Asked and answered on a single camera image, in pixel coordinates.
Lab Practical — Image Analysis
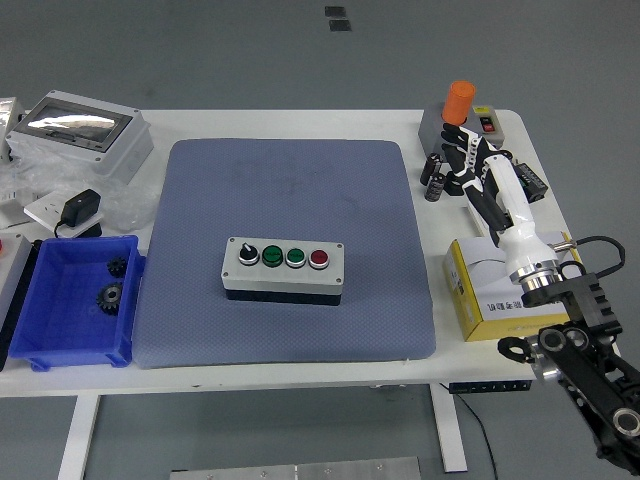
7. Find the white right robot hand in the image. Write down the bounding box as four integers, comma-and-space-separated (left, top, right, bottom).
439, 122, 557, 281

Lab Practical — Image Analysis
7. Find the grey four-button control box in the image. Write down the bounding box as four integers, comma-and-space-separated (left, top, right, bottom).
221, 235, 346, 307

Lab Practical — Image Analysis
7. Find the black terminal module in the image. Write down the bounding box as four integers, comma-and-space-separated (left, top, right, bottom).
513, 162, 549, 204

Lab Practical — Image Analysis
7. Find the white and yellow cardboard box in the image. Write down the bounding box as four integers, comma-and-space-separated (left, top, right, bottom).
442, 230, 586, 344

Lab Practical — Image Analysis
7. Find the orange cylinder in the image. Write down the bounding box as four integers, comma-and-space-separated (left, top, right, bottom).
441, 80, 477, 127

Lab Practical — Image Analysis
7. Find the black table control panel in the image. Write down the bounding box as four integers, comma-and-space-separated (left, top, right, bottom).
448, 380, 532, 395

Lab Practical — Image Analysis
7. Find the white table leg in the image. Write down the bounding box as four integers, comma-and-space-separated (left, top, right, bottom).
57, 394, 101, 480
429, 384, 469, 474

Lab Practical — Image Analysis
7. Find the grey-blue mat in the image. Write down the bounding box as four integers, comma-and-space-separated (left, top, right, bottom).
133, 138, 436, 370

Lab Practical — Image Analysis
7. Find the clear plastic bag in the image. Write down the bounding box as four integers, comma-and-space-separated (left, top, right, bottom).
0, 148, 157, 232

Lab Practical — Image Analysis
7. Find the large black gear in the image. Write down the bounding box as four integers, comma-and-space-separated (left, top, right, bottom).
95, 281, 125, 316

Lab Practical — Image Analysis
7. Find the black power adapter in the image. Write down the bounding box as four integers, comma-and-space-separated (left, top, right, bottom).
53, 188, 103, 239

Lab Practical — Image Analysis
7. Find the blue plastic bin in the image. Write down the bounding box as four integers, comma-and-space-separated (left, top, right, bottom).
8, 234, 147, 372

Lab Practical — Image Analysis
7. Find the white socket plate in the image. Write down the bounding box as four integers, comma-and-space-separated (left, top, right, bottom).
23, 193, 105, 237

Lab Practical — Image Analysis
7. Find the white wall switch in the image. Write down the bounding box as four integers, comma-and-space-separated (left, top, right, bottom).
467, 202, 496, 237

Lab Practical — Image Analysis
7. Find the grey switch box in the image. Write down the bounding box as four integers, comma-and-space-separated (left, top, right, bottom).
417, 102, 505, 152

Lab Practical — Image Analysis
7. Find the black cable under table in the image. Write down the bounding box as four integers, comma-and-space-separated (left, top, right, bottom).
439, 383, 499, 480

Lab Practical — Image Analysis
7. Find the grey enclosure with clear lid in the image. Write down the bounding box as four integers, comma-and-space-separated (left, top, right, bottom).
4, 89, 155, 185

